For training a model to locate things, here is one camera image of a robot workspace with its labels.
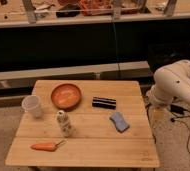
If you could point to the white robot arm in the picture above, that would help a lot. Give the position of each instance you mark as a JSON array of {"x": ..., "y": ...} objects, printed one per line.
[{"x": 171, "y": 81}]

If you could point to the white patterned bottle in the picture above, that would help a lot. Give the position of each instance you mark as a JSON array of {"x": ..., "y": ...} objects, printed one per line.
[{"x": 64, "y": 123}]

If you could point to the black striped block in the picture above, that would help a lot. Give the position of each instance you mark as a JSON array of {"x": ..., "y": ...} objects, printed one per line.
[{"x": 104, "y": 103}]

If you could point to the orange plate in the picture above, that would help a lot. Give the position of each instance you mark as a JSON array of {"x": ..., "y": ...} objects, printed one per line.
[{"x": 66, "y": 96}]

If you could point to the wooden folding table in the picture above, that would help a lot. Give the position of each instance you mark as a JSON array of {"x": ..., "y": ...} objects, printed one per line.
[{"x": 95, "y": 141}]

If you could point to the blue sponge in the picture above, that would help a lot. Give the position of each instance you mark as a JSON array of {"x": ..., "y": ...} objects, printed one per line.
[{"x": 119, "y": 122}]

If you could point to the translucent plastic cup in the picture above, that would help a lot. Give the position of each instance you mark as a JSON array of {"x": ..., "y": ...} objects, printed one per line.
[{"x": 32, "y": 105}]

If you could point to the black box in background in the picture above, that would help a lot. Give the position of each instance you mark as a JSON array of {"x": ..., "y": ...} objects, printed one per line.
[{"x": 163, "y": 54}]

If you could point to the orange toy carrot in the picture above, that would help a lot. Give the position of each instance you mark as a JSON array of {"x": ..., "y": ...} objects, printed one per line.
[{"x": 48, "y": 146}]

